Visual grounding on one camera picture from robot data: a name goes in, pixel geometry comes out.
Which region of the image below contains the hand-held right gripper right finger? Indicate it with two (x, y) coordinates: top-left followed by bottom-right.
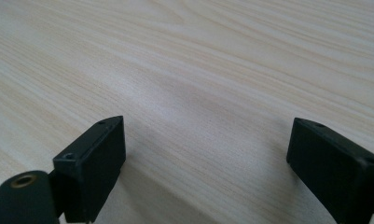
(285, 117), (374, 224)

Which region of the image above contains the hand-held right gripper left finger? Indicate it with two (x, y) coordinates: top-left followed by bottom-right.
(52, 115), (127, 224)

